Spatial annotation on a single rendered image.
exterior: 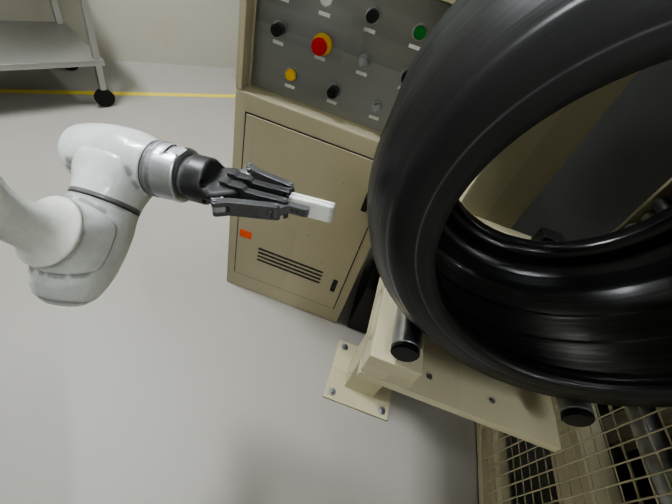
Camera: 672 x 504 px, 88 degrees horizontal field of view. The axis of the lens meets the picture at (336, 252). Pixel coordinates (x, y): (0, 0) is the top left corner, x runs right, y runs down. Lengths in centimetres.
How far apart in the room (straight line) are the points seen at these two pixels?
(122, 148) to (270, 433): 108
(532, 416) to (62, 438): 131
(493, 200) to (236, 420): 110
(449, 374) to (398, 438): 85
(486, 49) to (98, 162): 53
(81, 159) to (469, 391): 74
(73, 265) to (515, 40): 57
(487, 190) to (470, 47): 49
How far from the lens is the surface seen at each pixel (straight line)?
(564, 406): 68
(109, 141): 64
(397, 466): 150
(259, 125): 115
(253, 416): 143
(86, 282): 62
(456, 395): 70
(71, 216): 59
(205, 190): 56
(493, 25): 34
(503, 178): 78
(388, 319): 63
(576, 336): 73
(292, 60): 111
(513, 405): 76
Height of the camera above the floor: 135
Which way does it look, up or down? 44 degrees down
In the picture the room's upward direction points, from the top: 20 degrees clockwise
